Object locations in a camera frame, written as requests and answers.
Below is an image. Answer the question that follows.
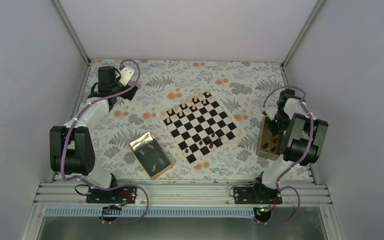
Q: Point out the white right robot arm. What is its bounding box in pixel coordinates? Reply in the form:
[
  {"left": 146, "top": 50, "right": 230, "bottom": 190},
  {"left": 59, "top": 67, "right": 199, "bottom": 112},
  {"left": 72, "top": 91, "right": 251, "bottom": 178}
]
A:
[{"left": 250, "top": 86, "right": 329, "bottom": 204}]

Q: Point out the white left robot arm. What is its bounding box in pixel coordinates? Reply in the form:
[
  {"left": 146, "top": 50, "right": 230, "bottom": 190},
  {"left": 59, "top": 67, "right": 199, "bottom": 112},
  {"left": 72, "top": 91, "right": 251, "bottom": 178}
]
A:
[{"left": 49, "top": 64, "right": 138, "bottom": 203}]

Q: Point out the gold tin right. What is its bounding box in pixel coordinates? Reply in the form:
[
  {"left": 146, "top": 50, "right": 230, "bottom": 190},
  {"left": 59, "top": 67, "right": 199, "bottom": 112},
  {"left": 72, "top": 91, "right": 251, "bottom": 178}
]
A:
[{"left": 255, "top": 116, "right": 284, "bottom": 161}]

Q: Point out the gold tin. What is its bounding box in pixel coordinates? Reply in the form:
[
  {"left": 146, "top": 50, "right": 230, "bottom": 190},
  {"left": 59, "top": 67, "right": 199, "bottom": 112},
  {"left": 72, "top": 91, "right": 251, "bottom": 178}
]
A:
[
  {"left": 129, "top": 132, "right": 173, "bottom": 180},
  {"left": 255, "top": 116, "right": 284, "bottom": 161}
]

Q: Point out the gold tin left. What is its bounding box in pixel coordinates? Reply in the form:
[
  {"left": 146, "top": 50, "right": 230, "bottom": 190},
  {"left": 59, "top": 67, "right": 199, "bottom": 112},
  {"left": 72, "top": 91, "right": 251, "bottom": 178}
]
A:
[{"left": 129, "top": 132, "right": 173, "bottom": 180}]

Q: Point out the black and white chessboard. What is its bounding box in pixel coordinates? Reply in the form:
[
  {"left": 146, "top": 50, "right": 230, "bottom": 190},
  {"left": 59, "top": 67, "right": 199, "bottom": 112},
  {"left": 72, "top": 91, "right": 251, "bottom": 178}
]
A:
[{"left": 156, "top": 90, "right": 247, "bottom": 167}]

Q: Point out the floral patterned table mat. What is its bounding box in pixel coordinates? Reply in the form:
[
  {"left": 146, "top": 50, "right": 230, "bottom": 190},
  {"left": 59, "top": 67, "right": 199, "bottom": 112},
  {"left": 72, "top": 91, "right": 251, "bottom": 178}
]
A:
[{"left": 91, "top": 59, "right": 284, "bottom": 180}]

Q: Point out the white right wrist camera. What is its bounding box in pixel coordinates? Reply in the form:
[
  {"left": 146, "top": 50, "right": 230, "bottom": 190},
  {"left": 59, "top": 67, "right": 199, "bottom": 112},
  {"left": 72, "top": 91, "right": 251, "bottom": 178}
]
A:
[{"left": 265, "top": 106, "right": 278, "bottom": 119}]

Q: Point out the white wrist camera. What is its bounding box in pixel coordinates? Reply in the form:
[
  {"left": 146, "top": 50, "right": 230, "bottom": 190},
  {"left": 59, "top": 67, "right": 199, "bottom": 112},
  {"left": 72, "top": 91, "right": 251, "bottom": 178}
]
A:
[
  {"left": 118, "top": 65, "right": 135, "bottom": 86},
  {"left": 265, "top": 106, "right": 278, "bottom": 119}
]

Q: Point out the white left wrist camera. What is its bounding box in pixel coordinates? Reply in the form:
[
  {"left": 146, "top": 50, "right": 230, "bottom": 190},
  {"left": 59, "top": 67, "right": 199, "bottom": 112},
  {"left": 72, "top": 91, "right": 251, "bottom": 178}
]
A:
[{"left": 118, "top": 65, "right": 135, "bottom": 86}]

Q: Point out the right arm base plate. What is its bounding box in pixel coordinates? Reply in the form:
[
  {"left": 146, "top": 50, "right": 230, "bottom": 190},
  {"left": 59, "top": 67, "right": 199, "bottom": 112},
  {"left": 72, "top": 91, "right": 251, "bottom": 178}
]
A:
[{"left": 232, "top": 186, "right": 283, "bottom": 205}]

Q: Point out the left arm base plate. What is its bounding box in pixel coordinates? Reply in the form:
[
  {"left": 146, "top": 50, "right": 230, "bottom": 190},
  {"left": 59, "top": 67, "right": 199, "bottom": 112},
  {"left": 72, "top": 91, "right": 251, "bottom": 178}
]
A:
[{"left": 85, "top": 186, "right": 137, "bottom": 204}]

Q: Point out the aluminium rail frame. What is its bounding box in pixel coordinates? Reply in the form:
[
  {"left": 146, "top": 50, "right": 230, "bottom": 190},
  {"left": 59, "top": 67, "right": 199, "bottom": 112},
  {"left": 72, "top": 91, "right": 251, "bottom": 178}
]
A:
[{"left": 21, "top": 180, "right": 343, "bottom": 240}]

